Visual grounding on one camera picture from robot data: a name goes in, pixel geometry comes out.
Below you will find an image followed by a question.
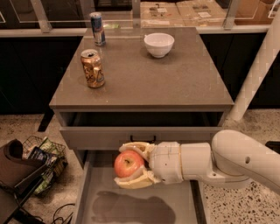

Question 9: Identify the red apple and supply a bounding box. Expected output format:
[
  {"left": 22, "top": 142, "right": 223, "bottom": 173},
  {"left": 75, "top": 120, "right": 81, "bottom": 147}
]
[{"left": 114, "top": 150, "right": 144, "bottom": 178}]

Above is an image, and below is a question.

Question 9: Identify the grey middle drawer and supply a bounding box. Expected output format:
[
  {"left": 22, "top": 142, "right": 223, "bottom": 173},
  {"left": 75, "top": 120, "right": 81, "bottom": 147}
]
[{"left": 71, "top": 150, "right": 210, "bottom": 224}]

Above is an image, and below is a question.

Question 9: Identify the grey drawer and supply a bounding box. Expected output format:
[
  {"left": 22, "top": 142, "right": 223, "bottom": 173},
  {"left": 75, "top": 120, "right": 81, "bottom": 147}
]
[
  {"left": 71, "top": 150, "right": 210, "bottom": 224},
  {"left": 61, "top": 112, "right": 221, "bottom": 150}
]

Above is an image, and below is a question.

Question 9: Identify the cardboard box left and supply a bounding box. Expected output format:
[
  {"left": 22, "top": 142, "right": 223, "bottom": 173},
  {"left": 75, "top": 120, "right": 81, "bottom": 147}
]
[{"left": 140, "top": 2, "right": 185, "bottom": 27}]

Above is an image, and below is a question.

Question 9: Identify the brown chair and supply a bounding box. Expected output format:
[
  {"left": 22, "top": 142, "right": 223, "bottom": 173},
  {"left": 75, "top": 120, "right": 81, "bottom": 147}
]
[{"left": 0, "top": 139, "right": 47, "bottom": 224}]

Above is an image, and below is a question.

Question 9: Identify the white ceramic bowl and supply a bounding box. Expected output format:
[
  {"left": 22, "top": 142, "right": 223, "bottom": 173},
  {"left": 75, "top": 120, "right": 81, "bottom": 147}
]
[{"left": 143, "top": 32, "right": 175, "bottom": 58}]

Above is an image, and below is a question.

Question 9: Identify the grey top drawer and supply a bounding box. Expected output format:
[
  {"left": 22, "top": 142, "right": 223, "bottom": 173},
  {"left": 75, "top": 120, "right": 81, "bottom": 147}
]
[{"left": 61, "top": 112, "right": 221, "bottom": 150}]

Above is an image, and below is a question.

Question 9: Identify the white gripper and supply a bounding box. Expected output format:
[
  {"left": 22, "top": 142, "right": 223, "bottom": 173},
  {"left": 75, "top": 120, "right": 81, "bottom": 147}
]
[{"left": 115, "top": 142, "right": 183, "bottom": 189}]

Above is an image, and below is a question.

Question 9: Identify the blue energy drink can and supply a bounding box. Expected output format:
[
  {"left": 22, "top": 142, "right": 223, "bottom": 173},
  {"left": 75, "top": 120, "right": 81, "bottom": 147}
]
[{"left": 89, "top": 12, "right": 106, "bottom": 46}]

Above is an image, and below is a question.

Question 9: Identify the grey drawer cabinet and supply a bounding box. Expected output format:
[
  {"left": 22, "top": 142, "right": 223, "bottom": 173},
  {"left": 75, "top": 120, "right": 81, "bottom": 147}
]
[{"left": 50, "top": 28, "right": 234, "bottom": 163}]

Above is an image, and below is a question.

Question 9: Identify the white diagonal pole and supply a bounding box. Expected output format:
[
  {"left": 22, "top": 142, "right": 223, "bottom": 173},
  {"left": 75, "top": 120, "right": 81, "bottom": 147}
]
[{"left": 227, "top": 10, "right": 280, "bottom": 121}]

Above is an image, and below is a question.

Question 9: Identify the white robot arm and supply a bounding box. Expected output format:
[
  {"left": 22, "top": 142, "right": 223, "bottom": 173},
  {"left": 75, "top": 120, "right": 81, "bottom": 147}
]
[{"left": 114, "top": 129, "right": 280, "bottom": 193}]

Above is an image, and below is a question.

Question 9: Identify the orange cardboard box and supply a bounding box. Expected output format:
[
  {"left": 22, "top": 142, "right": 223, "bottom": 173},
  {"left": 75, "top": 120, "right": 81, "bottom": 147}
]
[{"left": 234, "top": 0, "right": 279, "bottom": 25}]

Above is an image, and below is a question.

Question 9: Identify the gold soda can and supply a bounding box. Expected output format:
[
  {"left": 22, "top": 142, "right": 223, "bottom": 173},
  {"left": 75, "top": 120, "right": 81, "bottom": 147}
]
[{"left": 80, "top": 49, "right": 105, "bottom": 88}]

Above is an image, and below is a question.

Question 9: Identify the wire basket with snack bags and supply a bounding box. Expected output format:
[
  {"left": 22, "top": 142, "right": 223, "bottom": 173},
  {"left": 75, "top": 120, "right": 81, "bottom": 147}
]
[{"left": 23, "top": 136, "right": 67, "bottom": 196}]

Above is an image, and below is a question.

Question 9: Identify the black floor cable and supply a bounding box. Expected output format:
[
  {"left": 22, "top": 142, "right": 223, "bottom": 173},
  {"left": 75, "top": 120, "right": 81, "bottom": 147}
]
[{"left": 51, "top": 203, "right": 76, "bottom": 224}]

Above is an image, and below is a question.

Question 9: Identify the cardboard box right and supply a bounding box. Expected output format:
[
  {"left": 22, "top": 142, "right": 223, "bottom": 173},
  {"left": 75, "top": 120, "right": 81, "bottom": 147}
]
[{"left": 176, "top": 0, "right": 227, "bottom": 26}]

